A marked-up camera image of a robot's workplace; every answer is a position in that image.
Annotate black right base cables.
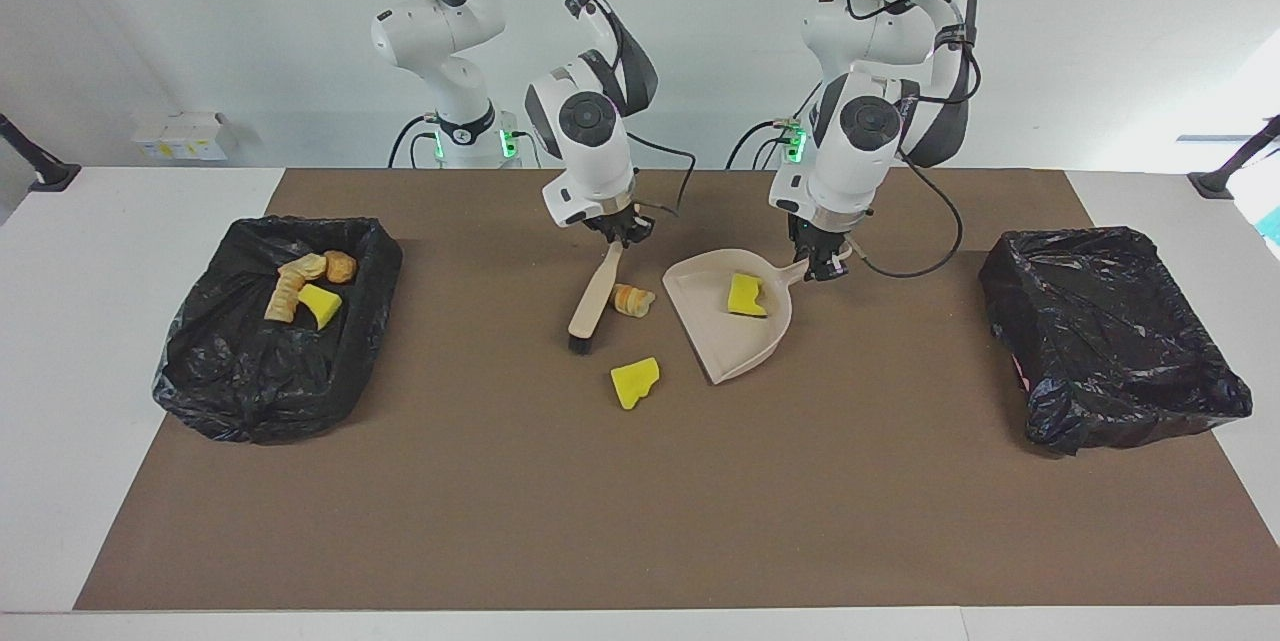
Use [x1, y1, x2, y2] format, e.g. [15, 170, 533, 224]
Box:
[388, 116, 441, 169]

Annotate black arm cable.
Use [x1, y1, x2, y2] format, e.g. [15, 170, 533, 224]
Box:
[845, 0, 986, 280]
[355, 0, 698, 222]

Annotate brown table mat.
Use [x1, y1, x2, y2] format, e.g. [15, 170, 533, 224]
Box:
[75, 168, 1280, 612]

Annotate yellow green sponge piece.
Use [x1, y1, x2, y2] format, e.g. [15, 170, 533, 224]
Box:
[297, 283, 343, 330]

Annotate black base cables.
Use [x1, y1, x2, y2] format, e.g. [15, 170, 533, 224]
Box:
[388, 116, 441, 169]
[725, 116, 806, 170]

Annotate beige plastic dustpan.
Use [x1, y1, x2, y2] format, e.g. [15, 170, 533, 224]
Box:
[662, 239, 856, 386]

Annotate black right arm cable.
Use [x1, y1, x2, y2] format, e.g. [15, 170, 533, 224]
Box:
[355, 0, 698, 222]

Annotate beige brush black bristles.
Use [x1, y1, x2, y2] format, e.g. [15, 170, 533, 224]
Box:
[567, 239, 625, 355]

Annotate black bag lined bin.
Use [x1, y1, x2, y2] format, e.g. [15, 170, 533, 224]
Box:
[152, 215, 405, 446]
[978, 226, 1254, 458]

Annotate long toy croissant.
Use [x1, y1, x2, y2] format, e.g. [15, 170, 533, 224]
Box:
[264, 271, 306, 324]

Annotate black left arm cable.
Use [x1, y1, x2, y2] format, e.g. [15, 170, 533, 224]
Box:
[845, 0, 986, 280]

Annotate black left base cables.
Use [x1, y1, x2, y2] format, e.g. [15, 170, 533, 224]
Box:
[725, 116, 806, 170]

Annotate white cardboard box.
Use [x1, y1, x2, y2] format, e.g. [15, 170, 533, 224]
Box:
[131, 111, 229, 162]

